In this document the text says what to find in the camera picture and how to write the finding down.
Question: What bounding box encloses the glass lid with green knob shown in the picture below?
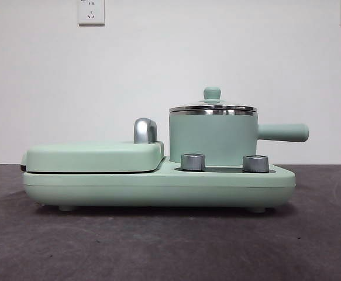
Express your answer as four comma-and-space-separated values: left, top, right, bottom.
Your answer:
169, 86, 257, 113

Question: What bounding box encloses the chrome control knob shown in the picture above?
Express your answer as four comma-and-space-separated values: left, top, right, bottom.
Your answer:
242, 154, 269, 173
180, 152, 206, 171

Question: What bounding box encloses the mint green breakfast machine base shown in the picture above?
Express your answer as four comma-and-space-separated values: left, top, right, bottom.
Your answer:
22, 156, 296, 212

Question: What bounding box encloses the mint green grill cover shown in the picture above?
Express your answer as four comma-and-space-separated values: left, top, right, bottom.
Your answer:
20, 140, 166, 174

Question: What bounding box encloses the chrome grill cover handle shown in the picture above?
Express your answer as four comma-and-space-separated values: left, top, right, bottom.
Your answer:
133, 117, 159, 145

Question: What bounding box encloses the mint green handled steamer pot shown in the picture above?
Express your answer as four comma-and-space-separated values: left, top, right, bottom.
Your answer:
168, 108, 309, 164

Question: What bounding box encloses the white wall socket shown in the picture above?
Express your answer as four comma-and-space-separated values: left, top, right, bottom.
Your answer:
77, 0, 105, 26

